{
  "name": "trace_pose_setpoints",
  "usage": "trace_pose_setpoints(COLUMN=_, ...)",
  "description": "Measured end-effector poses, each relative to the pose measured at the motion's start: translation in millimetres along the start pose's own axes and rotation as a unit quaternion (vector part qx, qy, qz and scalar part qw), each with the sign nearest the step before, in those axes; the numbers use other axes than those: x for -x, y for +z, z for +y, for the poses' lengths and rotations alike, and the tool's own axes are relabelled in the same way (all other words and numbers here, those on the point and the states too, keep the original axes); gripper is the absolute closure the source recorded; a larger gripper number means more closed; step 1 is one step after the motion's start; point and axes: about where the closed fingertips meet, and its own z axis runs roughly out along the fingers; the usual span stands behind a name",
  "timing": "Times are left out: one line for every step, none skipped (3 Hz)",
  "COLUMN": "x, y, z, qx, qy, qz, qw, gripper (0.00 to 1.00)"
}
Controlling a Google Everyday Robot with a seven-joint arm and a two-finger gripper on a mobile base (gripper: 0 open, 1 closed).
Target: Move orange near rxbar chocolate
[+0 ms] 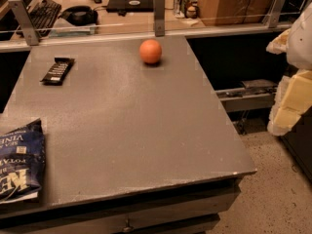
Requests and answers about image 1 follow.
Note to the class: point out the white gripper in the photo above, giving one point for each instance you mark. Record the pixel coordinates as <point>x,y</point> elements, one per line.
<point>301,41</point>

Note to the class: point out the orange fruit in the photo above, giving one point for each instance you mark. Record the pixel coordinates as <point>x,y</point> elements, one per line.
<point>150,51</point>

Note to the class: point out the black rxbar chocolate bar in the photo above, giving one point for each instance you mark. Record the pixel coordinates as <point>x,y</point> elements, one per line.
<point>58,71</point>

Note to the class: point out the cardboard box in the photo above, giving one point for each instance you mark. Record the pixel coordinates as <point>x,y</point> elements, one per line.
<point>226,12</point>

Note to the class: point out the small round figurine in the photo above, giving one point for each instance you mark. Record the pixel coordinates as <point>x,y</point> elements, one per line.
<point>192,12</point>

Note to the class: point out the metal can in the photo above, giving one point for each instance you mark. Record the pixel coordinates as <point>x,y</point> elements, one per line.
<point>179,8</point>

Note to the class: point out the black laptop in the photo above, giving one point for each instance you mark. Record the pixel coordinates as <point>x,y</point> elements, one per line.
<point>129,6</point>

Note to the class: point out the black headphones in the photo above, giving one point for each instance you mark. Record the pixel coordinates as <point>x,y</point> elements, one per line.
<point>80,15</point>

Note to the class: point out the black keyboard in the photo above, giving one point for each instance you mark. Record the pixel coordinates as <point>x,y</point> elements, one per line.
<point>44,15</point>

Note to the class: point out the blue chip bag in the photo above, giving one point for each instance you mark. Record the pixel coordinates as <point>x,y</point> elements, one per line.
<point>22,163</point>

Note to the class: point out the metal rail shelf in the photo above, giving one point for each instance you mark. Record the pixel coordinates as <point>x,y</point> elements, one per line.
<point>253,94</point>

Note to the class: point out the right metal bracket post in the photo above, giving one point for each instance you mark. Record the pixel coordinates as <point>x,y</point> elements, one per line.
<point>272,18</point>

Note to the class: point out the metal bracket post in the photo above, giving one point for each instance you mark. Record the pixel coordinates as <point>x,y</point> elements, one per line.
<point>159,17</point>
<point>272,18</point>
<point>26,25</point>

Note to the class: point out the middle metal bracket post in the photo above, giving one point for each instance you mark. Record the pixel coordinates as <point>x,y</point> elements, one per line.
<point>159,17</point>

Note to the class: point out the grey drawer with handle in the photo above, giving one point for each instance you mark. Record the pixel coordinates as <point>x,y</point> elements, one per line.
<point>188,212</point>

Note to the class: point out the left metal bracket post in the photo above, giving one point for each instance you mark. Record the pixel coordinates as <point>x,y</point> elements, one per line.
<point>26,25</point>

